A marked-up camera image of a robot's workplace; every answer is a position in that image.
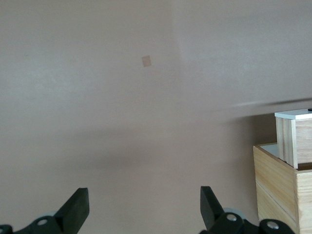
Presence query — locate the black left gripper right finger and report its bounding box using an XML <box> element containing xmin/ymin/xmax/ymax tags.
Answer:
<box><xmin>199</xmin><ymin>186</ymin><xmax>294</xmax><ymax>234</ymax></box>

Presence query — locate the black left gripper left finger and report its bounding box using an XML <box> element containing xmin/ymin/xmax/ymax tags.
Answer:
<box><xmin>0</xmin><ymin>187</ymin><xmax>90</xmax><ymax>234</ymax></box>

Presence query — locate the white-topped wooden block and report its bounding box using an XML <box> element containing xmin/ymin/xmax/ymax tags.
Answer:
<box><xmin>274</xmin><ymin>108</ymin><xmax>312</xmax><ymax>169</ymax></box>

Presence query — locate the light wooden drawer cabinet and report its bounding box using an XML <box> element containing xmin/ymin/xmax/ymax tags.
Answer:
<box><xmin>253</xmin><ymin>143</ymin><xmax>312</xmax><ymax>234</ymax></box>

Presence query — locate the small brown tape patch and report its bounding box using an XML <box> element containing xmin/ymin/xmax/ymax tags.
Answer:
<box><xmin>141</xmin><ymin>55</ymin><xmax>153</xmax><ymax>68</ymax></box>

